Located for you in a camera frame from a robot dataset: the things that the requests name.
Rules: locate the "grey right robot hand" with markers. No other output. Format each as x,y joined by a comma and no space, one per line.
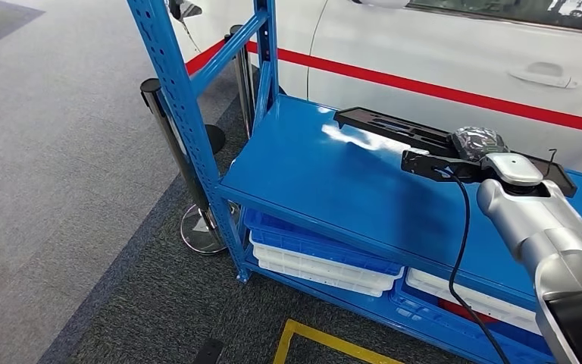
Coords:
479,143

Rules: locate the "black plastic car part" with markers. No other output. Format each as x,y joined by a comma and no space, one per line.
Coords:
366,120

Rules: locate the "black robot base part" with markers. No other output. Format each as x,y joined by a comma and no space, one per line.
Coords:
209,352

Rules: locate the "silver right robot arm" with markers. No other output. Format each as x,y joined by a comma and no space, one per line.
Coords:
547,236

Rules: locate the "blue metal shelf rack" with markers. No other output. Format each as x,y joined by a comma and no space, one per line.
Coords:
296,171

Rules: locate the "red barrier belt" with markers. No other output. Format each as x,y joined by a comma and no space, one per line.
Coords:
421,88
205,58

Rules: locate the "white car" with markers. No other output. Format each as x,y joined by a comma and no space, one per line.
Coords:
421,40

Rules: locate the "red plastic tray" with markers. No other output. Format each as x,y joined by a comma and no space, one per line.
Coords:
466,312

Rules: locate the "blue plastic tray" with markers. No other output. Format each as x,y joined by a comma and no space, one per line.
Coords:
419,316
316,248

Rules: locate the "black pole stand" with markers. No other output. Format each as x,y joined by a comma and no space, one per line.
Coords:
215,139

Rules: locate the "chrome stanchion post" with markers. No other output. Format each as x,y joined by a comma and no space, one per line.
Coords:
155,105
243,90

